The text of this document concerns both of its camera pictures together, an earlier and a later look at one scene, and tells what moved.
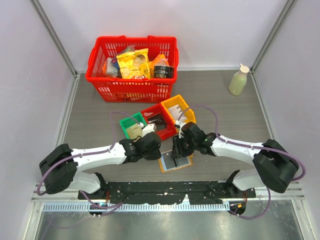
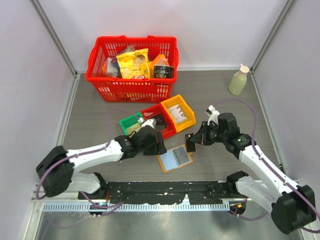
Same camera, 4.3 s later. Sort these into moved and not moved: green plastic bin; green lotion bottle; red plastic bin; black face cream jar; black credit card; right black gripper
Moved: black credit card; right black gripper
Not moved: red plastic bin; black face cream jar; green lotion bottle; green plastic bin
